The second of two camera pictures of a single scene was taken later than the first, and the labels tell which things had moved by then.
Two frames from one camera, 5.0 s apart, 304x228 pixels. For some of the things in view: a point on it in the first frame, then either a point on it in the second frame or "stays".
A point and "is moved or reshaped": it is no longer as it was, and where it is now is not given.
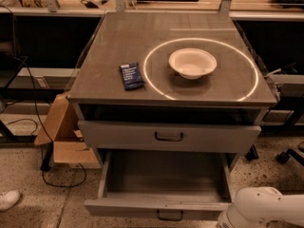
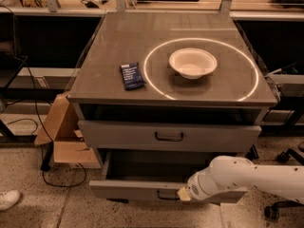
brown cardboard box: (61, 128) stays
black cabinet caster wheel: (252, 154) stays
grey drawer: (163, 185) is moved or reshaped
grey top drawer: (168, 137) stays
